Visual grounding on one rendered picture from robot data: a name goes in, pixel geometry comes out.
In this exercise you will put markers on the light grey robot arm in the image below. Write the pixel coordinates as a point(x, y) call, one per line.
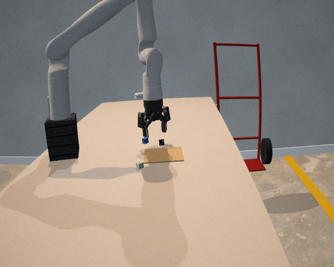
point(58, 100)

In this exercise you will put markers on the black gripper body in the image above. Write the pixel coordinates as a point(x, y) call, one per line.
point(153, 107)

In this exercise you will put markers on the tan flat mat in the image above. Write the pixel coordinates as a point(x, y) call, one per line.
point(165, 154)

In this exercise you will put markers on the white die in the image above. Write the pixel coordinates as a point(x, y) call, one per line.
point(139, 165)

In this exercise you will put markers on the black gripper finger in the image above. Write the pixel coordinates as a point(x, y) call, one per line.
point(164, 118)
point(143, 123)

